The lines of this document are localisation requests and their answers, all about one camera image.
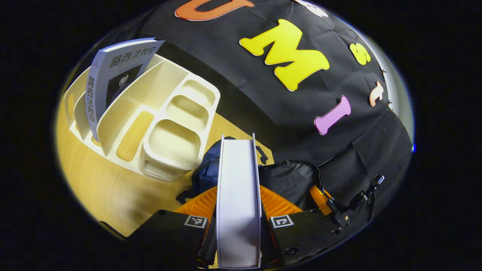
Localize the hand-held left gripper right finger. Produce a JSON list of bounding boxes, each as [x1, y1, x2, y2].
[[259, 184, 342, 269]]

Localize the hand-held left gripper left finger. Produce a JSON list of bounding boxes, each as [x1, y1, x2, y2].
[[125, 186, 219, 268]]

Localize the blue schoolbag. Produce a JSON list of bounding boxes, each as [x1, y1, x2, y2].
[[176, 139, 324, 213]]

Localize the white book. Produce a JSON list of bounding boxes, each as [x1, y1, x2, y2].
[[216, 133, 262, 270]]

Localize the white bookshelf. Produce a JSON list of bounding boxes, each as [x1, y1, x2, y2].
[[63, 54, 221, 182]]

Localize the grey-blue book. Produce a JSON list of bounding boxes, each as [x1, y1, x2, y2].
[[87, 37, 165, 142]]

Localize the black backdrop cloth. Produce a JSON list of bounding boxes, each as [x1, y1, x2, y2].
[[124, 0, 415, 226]]

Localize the black cable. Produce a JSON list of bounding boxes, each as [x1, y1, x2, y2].
[[350, 175, 385, 206]]

